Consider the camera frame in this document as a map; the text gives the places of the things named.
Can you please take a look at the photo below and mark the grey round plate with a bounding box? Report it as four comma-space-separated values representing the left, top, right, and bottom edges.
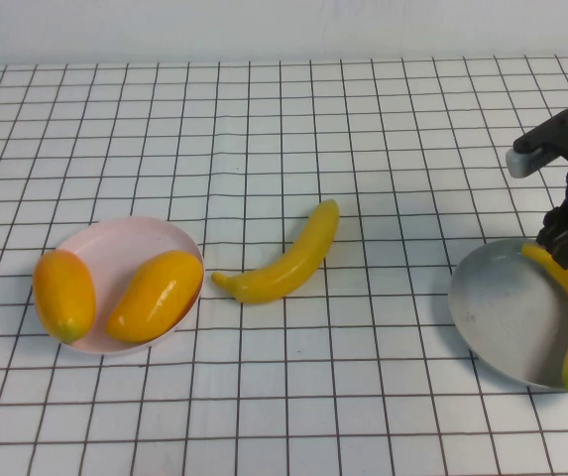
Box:
447, 238, 568, 392

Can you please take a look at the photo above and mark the black grey right wrist camera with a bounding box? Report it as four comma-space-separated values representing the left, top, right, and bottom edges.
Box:
505, 105, 568, 179

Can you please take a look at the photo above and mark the orange yellow mango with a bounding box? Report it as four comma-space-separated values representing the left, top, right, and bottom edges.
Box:
105, 250, 205, 345

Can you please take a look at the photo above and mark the orange mango with green tip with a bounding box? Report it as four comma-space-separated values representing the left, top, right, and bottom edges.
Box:
33, 249, 98, 345

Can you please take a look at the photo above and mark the white black-grid tablecloth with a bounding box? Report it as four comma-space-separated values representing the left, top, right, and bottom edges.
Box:
0, 55, 568, 476

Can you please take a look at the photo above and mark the pink round plate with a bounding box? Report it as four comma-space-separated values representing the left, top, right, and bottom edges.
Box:
33, 216, 207, 355

